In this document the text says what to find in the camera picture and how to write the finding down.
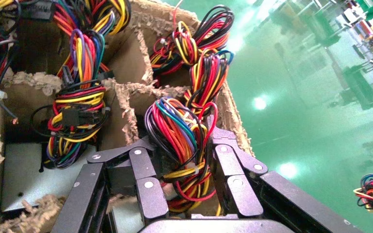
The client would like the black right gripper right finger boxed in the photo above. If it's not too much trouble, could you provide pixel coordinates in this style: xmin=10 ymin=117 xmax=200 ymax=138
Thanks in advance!
xmin=205 ymin=115 xmax=361 ymax=233

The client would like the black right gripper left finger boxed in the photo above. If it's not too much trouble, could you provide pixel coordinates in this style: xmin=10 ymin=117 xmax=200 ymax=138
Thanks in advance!
xmin=51 ymin=138 xmax=170 ymax=233

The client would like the brown cardboard divider box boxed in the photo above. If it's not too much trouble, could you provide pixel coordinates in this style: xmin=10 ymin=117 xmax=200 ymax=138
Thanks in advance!
xmin=0 ymin=0 xmax=254 ymax=233

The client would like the upper right wire bundle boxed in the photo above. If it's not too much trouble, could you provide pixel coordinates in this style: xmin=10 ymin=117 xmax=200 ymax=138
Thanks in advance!
xmin=149 ymin=4 xmax=236 ymax=78

